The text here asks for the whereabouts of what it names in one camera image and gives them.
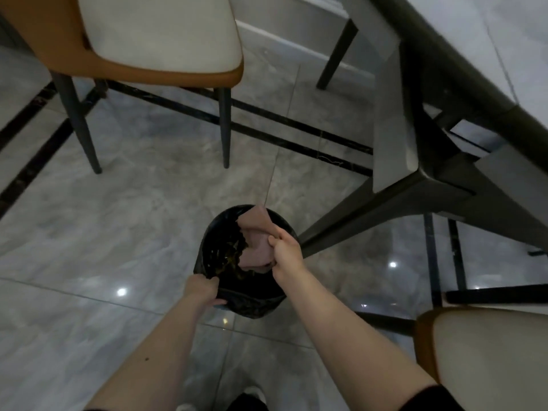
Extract orange chair with cream seat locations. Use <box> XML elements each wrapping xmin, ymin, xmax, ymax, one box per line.
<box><xmin>0</xmin><ymin>0</ymin><xmax>245</xmax><ymax>175</ymax></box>
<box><xmin>413</xmin><ymin>307</ymin><xmax>548</xmax><ymax>411</ymax></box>

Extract yellow food scraps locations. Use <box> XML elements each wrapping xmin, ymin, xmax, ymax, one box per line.
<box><xmin>214</xmin><ymin>239</ymin><xmax>247</xmax><ymax>281</ymax></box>

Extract dark furniture leg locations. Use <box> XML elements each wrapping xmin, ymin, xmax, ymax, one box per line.
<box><xmin>316</xmin><ymin>19</ymin><xmax>359</xmax><ymax>90</ymax></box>

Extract person's right forearm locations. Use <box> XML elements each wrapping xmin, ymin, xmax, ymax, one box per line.
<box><xmin>272</xmin><ymin>264</ymin><xmax>437</xmax><ymax>411</ymax></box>

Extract dining table with dark legs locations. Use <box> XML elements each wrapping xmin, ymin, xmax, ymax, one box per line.
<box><xmin>295</xmin><ymin>0</ymin><xmax>548</xmax><ymax>304</ymax></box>

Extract person's left hand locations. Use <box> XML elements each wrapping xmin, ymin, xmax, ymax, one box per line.
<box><xmin>184</xmin><ymin>274</ymin><xmax>228</xmax><ymax>307</ymax></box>

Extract black sleeve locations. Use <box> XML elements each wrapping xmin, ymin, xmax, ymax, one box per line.
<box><xmin>384</xmin><ymin>383</ymin><xmax>466</xmax><ymax>411</ymax></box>

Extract pink cloth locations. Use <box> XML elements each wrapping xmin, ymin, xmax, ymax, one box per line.
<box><xmin>237</xmin><ymin>204</ymin><xmax>278</xmax><ymax>273</ymax></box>

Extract dark trousers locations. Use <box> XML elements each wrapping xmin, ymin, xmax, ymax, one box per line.
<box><xmin>226</xmin><ymin>393</ymin><xmax>257</xmax><ymax>411</ymax></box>

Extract black bin with bag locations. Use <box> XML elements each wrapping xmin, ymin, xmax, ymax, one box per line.
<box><xmin>194</xmin><ymin>204</ymin><xmax>299</xmax><ymax>317</ymax></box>

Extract person's left forearm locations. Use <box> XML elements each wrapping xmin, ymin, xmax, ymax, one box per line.
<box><xmin>83</xmin><ymin>292</ymin><xmax>215</xmax><ymax>411</ymax></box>

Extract person's right hand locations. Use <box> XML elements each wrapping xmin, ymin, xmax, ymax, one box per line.
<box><xmin>267</xmin><ymin>227</ymin><xmax>306</xmax><ymax>281</ymax></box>

